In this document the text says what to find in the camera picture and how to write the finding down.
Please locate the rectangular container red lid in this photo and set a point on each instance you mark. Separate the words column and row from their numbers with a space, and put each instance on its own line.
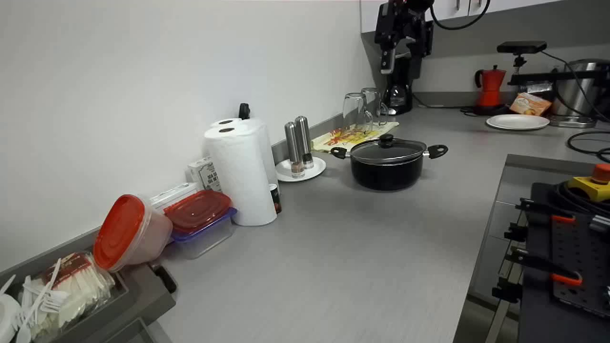
column 200, row 221

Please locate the red moka pot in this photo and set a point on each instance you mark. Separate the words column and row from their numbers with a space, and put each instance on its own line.
column 489, row 85

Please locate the white plate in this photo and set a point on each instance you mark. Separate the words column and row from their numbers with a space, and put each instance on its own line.
column 517, row 122

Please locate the steel pepper grinder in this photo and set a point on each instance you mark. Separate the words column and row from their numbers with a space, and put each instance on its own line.
column 293, row 147

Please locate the black and orange clamp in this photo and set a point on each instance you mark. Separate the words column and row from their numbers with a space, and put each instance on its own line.
column 538, row 264
column 541, row 216

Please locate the heap of white plastic forks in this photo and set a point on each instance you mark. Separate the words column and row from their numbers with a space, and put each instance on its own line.
column 35, row 307

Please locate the small dark can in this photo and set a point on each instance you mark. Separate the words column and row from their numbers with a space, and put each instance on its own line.
column 276, row 199

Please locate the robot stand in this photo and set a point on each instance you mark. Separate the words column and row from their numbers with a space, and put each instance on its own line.
column 567, row 267

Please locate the clear container white lid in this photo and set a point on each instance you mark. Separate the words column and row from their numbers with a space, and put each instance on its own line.
column 172, row 195

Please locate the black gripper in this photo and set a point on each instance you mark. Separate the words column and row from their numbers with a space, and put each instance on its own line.
column 402, row 21

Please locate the round container red lid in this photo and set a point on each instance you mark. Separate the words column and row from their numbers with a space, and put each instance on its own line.
column 128, row 233

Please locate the stack of white plates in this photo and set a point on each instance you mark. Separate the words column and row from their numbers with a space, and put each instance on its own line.
column 7, row 319

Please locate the clear drinking glass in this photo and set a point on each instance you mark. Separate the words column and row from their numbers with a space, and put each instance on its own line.
column 376, row 105
column 353, row 112

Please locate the black coffee maker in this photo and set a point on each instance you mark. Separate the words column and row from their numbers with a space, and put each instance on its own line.
column 399, row 97

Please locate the white carton box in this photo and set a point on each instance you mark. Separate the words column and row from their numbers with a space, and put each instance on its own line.
column 204, row 174

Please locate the white paper towel roll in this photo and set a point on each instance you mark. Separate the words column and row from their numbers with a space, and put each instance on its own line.
column 267, row 143
column 240, row 181

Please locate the small white saucer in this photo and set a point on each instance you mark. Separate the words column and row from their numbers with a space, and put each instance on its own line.
column 315, row 170

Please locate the stainless steel cooker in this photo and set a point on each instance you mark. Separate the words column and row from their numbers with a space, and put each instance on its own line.
column 572, row 95

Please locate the black cooking pot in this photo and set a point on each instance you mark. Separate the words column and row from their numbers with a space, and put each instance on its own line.
column 388, row 174

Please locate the camera on mount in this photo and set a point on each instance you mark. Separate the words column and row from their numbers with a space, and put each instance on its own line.
column 522, row 47

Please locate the grey tray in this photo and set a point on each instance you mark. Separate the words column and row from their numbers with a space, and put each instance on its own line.
column 128, row 305

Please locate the bag of plastic cutlery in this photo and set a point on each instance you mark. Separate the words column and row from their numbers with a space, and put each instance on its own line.
column 76, row 286

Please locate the yellow emergency stop button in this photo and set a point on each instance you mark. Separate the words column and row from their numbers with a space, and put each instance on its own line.
column 593, row 183

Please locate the orange tea box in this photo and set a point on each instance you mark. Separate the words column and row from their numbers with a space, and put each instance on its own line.
column 529, row 105

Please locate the yellow patterned kitchen towel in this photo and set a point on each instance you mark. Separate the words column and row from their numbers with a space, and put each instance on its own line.
column 340, row 138

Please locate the steel salt grinder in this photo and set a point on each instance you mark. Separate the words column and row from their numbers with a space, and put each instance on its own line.
column 303, row 138

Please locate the glass pot lid black knob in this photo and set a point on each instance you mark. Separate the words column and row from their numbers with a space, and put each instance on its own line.
column 387, row 150

